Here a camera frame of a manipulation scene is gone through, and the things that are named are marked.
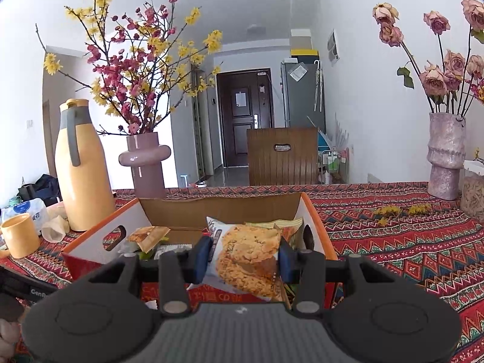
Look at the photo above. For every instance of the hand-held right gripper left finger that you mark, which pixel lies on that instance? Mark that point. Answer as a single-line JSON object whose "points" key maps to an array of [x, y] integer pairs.
{"points": [[202, 257]]}

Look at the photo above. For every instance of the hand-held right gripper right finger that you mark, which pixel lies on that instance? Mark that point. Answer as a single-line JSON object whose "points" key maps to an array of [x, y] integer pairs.
{"points": [[285, 262]]}

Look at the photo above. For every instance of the white printed snack packet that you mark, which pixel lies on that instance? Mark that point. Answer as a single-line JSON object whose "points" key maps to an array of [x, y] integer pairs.
{"points": [[174, 250]]}

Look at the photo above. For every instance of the oat cookie snack packet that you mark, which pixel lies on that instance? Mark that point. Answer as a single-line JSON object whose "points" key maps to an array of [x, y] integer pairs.
{"points": [[245, 257]]}

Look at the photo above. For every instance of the orange cardboard box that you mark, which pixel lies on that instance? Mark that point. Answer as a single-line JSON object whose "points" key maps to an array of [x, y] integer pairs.
{"points": [[227, 206]]}

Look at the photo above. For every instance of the person's left hand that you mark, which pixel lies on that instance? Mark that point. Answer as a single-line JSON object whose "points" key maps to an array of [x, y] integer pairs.
{"points": [[9, 334]]}

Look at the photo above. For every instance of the green yellow snack packet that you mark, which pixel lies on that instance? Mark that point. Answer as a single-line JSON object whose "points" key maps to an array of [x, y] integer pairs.
{"points": [[264, 224]]}

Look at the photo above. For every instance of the yellow mug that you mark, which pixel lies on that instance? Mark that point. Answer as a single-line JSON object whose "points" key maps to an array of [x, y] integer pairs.
{"points": [[20, 236]]}

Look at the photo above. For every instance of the small brown cracker packet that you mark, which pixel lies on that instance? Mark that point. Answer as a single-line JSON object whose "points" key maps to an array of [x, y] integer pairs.
{"points": [[147, 236]]}

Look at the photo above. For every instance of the cream paper cone cup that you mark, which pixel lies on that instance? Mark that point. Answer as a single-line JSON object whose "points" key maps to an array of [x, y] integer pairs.
{"points": [[55, 230]]}

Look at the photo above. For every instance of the blue white tissue pack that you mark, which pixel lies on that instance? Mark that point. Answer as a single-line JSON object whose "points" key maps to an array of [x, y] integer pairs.
{"points": [[26, 210]]}

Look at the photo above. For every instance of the wooden chair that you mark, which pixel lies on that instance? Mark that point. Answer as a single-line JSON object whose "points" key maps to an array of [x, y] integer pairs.
{"points": [[281, 166]]}

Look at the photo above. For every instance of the dark bag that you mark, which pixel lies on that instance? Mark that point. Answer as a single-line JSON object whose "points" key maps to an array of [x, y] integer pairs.
{"points": [[43, 189]]}

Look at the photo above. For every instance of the smooth pink vase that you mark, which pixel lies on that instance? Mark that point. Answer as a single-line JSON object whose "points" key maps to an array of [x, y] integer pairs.
{"points": [[145, 166]]}

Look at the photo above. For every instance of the yellow thermos jug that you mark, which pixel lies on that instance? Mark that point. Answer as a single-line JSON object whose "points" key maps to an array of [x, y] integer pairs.
{"points": [[83, 177]]}

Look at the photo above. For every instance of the fallen yellow blossoms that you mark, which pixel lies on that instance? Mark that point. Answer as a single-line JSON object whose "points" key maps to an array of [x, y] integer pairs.
{"points": [[400, 211]]}

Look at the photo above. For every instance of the dark entrance door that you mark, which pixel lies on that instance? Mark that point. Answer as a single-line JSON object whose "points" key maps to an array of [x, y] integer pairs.
{"points": [[242, 128]]}

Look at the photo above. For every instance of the grey refrigerator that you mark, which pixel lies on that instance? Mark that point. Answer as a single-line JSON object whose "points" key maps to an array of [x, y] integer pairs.
{"points": [[300, 102]]}

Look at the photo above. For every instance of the folded umbrella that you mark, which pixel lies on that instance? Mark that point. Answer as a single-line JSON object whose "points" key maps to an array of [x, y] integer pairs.
{"points": [[319, 87]]}

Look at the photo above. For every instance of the textured pink vase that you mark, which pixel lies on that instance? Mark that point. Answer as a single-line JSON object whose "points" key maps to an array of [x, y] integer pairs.
{"points": [[446, 158]]}

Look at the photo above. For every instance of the patterned jar white lid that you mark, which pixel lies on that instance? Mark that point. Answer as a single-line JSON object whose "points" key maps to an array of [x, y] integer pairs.
{"points": [[472, 196]]}

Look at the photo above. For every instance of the pink yellow blossom branches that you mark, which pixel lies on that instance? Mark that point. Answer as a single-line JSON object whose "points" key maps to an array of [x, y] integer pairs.
{"points": [[140, 64]]}

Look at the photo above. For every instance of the yellow box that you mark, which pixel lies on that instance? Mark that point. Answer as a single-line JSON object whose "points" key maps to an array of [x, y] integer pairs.
{"points": [[302, 53]]}

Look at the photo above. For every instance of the dried pink roses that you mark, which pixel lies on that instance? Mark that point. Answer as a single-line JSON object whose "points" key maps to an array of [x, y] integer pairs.
{"points": [[438, 75]]}

